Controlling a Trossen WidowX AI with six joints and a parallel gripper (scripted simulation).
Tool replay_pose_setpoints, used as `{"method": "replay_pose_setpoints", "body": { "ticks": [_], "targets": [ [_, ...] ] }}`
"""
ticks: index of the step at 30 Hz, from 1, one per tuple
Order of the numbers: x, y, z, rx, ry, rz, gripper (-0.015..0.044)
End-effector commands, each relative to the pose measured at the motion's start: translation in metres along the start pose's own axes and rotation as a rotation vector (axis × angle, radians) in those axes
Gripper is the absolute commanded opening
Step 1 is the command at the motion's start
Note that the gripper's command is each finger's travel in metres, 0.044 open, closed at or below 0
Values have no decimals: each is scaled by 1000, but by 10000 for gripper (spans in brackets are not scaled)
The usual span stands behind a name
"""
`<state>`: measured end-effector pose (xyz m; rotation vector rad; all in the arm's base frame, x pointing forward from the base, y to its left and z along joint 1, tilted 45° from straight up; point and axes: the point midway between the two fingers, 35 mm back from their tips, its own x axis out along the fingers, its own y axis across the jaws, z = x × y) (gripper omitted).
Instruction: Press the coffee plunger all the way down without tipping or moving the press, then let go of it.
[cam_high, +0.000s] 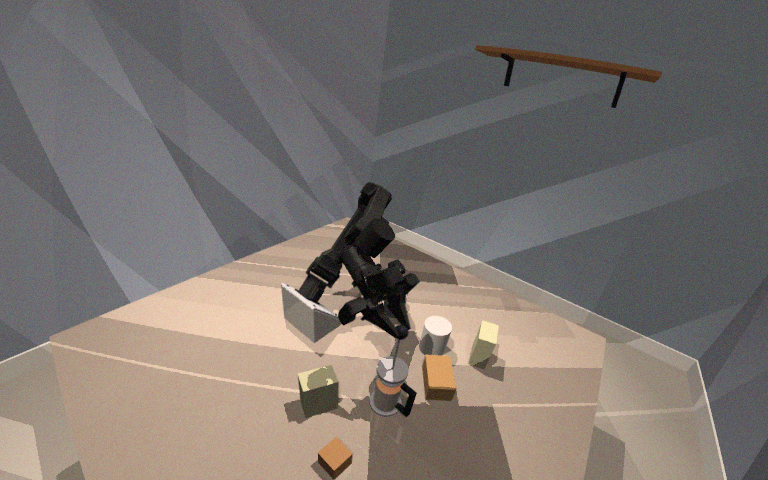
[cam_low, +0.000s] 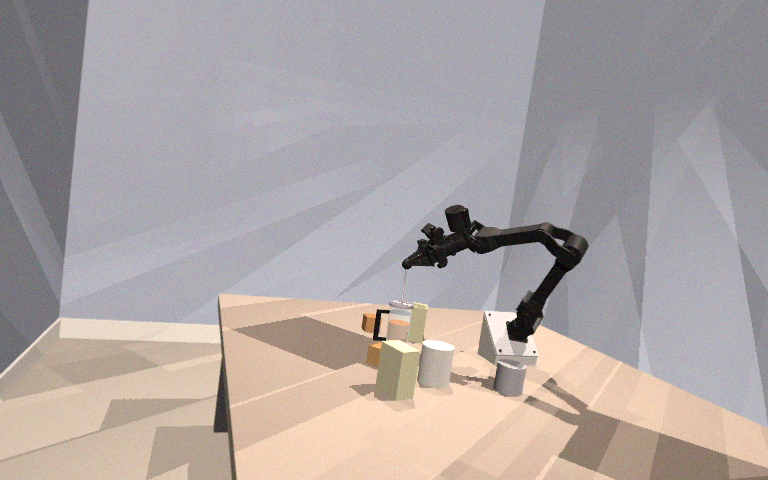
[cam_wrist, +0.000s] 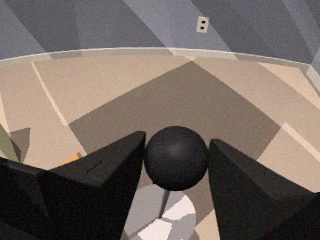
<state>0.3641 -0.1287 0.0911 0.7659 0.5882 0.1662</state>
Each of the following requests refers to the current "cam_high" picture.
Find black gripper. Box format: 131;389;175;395
338;262;420;338

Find grey cylinder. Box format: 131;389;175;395
419;316;452;356
384;295;407;318

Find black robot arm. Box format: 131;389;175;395
294;182;405;305

